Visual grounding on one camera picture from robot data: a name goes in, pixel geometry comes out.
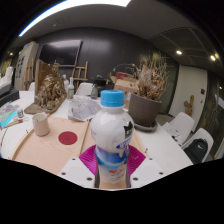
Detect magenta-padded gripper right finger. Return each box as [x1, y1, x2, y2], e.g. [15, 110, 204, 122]
[125, 144, 165, 190]

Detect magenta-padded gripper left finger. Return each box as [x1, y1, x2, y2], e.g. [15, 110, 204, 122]
[57, 144, 101, 190]

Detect white blue-capped drink bottle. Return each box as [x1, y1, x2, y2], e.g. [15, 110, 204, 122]
[89, 89, 135, 184]

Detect flat round red coaster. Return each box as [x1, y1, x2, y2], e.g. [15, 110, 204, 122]
[57, 130, 79, 146]

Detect black backpack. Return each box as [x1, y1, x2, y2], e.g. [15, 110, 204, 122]
[184, 138, 209, 164]

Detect white ceramic cup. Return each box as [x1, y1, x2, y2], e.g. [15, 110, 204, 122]
[31, 112, 51, 137]

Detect white chair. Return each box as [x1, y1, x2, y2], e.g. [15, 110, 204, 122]
[162, 111, 196, 146]
[181, 127, 214, 164]
[75, 82, 94, 98]

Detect grey pot with dried plant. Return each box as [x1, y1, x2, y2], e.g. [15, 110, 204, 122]
[128, 54, 171, 132]

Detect folded newspaper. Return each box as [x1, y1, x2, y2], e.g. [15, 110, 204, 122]
[68, 94, 103, 123]

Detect wooden cactus-shaped figure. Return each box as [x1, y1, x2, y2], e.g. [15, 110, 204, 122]
[183, 94, 195, 117]

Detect dark glass jar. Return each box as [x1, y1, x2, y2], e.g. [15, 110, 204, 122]
[90, 84, 99, 100]

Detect clear green-labelled spray bottle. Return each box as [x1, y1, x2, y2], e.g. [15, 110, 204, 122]
[67, 76, 75, 100]

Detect brown clay sculpture on board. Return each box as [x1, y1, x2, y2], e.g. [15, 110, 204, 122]
[23, 59, 68, 115]

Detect brown cardboard box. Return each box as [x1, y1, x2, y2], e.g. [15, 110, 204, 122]
[114, 78, 139, 94]

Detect wooden easel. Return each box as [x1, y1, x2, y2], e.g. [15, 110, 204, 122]
[71, 60, 89, 91]

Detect red box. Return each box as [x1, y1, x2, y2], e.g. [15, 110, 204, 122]
[115, 71, 134, 80]

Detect black flat box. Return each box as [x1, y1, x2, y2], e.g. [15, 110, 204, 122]
[0, 83, 13, 98]
[0, 88, 20, 108]

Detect white cabinet with pictures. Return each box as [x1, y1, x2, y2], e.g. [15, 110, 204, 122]
[13, 41, 39, 92]

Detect recessed ceiling spotlights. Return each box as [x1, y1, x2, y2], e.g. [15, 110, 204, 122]
[175, 49, 218, 62]

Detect long ceiling light strip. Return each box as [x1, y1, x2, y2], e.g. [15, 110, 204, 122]
[18, 0, 133, 38]

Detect black wall screen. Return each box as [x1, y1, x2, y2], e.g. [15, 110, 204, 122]
[38, 39, 83, 68]

